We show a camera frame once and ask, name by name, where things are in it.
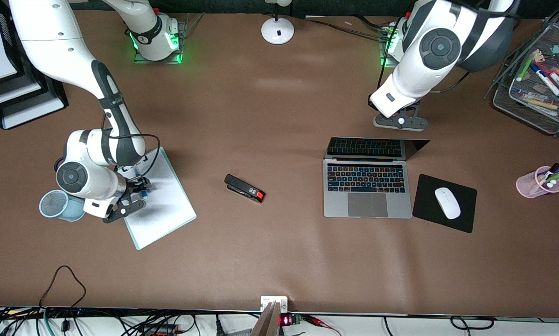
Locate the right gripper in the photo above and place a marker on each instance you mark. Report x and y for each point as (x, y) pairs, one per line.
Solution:
(133, 187)

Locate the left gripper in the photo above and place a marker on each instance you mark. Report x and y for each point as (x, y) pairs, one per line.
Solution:
(370, 104)

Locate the silver laptop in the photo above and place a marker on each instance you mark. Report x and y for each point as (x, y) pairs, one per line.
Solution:
(368, 205)

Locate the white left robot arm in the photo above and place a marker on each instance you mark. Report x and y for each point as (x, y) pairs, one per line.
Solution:
(440, 46)

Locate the green slim marker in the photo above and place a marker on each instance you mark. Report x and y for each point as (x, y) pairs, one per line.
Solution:
(525, 67)

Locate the black capped marker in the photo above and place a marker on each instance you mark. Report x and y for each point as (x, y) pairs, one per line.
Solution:
(551, 169)

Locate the purple marker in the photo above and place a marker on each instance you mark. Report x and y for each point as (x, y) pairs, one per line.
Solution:
(554, 171)

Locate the mint clipboard with white paper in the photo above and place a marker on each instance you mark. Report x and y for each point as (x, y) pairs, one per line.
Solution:
(167, 214)

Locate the blue mesh pen cup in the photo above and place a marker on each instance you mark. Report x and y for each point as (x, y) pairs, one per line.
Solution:
(51, 205)

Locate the black stapler with red end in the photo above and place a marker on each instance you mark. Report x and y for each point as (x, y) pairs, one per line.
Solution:
(242, 187)

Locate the black mouse pad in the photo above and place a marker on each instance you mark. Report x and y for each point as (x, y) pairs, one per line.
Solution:
(424, 205)

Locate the white computer mouse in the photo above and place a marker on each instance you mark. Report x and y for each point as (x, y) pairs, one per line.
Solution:
(447, 203)

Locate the black stacked letter trays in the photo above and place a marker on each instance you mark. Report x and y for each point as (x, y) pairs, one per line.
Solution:
(51, 95)

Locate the white lamp base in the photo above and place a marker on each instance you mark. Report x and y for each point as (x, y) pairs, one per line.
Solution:
(277, 30)

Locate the black hub with orange ports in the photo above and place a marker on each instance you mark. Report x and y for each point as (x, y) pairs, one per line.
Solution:
(160, 330)

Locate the wooden clothespin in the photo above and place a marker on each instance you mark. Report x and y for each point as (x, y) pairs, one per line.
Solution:
(539, 55)

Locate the pink mesh pen cup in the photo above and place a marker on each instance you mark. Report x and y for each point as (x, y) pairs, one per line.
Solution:
(527, 186)

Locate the module with red display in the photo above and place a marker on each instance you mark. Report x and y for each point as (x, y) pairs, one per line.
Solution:
(285, 320)

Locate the clear arm base plate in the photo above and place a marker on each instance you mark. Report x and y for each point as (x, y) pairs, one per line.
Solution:
(182, 28)
(386, 56)

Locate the aluminium profile post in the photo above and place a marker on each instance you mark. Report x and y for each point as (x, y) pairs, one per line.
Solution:
(266, 322)

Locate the white post bracket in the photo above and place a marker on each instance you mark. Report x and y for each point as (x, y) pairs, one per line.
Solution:
(283, 303)

